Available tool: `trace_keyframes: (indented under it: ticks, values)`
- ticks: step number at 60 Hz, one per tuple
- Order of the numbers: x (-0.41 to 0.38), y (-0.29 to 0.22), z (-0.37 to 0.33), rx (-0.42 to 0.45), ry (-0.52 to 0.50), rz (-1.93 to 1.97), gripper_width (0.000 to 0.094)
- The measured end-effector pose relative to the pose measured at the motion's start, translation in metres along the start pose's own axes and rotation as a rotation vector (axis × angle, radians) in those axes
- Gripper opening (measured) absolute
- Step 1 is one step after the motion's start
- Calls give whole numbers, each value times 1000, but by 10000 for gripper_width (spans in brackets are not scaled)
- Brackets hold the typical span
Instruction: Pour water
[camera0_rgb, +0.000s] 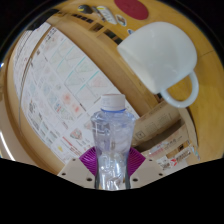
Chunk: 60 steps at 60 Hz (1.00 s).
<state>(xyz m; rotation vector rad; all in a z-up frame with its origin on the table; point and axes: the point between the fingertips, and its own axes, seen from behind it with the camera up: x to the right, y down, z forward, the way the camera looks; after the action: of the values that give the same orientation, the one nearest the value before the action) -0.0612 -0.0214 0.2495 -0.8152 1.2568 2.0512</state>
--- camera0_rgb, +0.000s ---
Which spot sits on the dark pen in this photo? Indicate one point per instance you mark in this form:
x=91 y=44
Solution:
x=95 y=10

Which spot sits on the printed paper wall poster display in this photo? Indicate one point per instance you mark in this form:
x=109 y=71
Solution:
x=66 y=93
x=28 y=53

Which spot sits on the white ceramic mug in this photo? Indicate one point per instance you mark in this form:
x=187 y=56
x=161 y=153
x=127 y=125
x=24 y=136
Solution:
x=160 y=53

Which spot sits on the small black device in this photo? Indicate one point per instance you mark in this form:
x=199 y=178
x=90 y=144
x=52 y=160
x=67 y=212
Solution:
x=85 y=9

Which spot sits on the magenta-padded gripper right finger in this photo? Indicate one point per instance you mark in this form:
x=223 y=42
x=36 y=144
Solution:
x=148 y=172

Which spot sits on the clear plastic water bottle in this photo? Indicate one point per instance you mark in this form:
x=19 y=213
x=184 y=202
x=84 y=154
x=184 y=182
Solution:
x=112 y=133

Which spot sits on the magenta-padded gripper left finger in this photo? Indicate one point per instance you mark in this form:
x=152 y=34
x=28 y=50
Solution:
x=75 y=173

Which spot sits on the small printed card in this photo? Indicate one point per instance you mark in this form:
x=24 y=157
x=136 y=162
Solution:
x=121 y=20

